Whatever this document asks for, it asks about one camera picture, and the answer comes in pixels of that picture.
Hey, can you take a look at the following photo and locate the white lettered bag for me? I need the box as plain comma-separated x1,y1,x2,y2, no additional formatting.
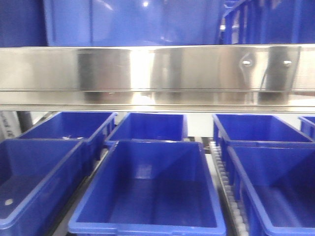
0,111,21,141

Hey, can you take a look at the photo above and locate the dark vertical post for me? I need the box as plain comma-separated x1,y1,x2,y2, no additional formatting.
17,111,33,134

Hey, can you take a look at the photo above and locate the small white disc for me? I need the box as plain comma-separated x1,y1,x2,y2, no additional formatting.
4,199,13,206

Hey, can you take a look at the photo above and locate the dark blue crate upper left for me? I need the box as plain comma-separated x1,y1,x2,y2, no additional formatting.
0,0,47,47

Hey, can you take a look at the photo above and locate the blue bin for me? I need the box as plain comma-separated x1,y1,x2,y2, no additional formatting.
104,113,188,147
213,114,315,161
0,139,85,236
18,112,117,176
227,147,315,236

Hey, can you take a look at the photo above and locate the ribbed blue crate upper right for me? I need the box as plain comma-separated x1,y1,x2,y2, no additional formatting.
220,0,315,45

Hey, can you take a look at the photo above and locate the blue bin far right edge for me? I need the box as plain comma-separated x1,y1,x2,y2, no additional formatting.
298,116,315,140

